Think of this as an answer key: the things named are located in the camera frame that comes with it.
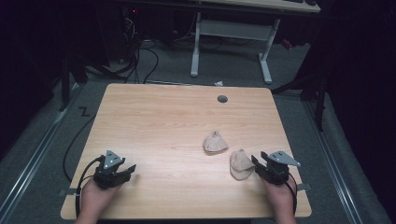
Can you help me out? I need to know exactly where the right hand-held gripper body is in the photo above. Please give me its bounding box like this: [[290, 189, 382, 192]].
[[255, 150, 302, 187]]

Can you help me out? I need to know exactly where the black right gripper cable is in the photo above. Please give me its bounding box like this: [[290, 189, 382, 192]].
[[287, 173, 299, 217]]

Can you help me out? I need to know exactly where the white desk with metal legs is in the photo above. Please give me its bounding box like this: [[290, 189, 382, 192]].
[[190, 0, 322, 85]]

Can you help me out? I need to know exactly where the silver floor rail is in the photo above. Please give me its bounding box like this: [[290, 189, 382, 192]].
[[0, 83, 82, 218], [303, 101, 365, 224]]

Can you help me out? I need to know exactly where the beige sock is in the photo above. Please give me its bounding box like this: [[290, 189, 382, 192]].
[[203, 130, 230, 154], [229, 148, 257, 181]]

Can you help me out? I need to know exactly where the black floor cable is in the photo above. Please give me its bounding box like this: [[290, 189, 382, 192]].
[[62, 114, 97, 183]]

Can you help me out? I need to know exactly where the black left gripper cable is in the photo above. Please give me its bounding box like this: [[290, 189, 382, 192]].
[[75, 156, 106, 218]]

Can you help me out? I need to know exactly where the dark metal stand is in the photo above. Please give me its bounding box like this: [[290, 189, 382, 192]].
[[271, 73, 330, 133], [58, 57, 89, 112]]

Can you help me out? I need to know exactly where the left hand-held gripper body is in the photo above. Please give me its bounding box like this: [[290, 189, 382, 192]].
[[92, 149, 126, 189]]

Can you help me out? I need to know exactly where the bundle of black cables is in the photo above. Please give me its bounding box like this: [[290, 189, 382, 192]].
[[85, 17, 161, 85]]

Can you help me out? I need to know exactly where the person's right hand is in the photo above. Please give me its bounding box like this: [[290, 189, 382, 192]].
[[261, 176, 297, 217]]

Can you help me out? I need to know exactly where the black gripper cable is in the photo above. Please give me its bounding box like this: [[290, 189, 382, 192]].
[[75, 156, 106, 218], [287, 173, 299, 217]]

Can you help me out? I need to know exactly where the person's left hand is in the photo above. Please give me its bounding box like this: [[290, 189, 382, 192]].
[[79, 178, 123, 219]]

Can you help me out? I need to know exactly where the dark computer tower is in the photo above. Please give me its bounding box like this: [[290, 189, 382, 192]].
[[94, 4, 141, 64]]

